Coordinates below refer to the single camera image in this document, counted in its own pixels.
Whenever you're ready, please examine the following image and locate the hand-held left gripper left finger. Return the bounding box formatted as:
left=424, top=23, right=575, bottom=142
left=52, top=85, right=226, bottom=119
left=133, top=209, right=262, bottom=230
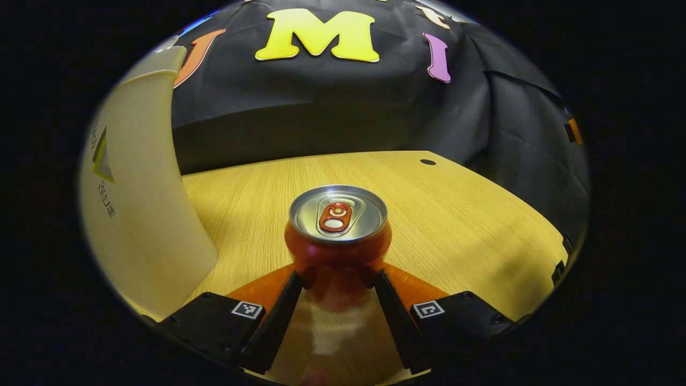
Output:
left=159, top=264, right=304, bottom=376

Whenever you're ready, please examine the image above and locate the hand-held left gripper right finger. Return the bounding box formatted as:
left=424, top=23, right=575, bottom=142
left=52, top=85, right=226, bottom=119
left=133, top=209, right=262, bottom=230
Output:
left=374, top=263, right=518, bottom=375

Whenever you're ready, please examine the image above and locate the red pop can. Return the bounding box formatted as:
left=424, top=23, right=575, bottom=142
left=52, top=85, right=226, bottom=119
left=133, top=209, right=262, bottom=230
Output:
left=284, top=185, right=392, bottom=313

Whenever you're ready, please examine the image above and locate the white desktop garbage bin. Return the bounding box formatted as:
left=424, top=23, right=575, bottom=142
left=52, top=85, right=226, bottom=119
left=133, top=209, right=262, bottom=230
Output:
left=79, top=46, right=219, bottom=322

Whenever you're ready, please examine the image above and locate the black backdrop cloth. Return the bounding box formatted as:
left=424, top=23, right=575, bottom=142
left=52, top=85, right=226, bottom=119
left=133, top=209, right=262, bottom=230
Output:
left=171, top=0, right=590, bottom=242

